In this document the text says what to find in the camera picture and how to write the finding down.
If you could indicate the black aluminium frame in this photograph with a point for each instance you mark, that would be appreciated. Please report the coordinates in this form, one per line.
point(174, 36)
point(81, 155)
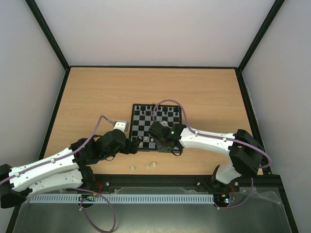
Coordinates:
point(267, 179)

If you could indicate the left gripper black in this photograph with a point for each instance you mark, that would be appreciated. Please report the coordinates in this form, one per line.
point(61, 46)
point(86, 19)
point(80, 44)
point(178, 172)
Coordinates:
point(134, 146)

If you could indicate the light blue cable duct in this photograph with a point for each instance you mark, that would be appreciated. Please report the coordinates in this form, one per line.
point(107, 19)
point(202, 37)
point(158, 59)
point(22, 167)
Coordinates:
point(124, 199)

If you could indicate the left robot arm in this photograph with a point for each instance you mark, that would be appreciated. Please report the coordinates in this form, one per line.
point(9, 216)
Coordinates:
point(69, 168)

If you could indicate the black and white chessboard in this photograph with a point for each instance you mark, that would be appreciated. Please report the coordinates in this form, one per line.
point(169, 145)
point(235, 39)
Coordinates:
point(142, 119)

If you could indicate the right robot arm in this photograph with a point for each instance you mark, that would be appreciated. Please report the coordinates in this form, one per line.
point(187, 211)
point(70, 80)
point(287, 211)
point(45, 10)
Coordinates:
point(244, 152)

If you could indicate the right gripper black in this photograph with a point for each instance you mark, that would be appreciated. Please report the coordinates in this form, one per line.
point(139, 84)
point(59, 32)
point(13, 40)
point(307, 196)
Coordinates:
point(161, 143)

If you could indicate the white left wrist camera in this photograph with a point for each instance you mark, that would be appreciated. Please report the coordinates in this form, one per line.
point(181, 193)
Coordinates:
point(121, 125)

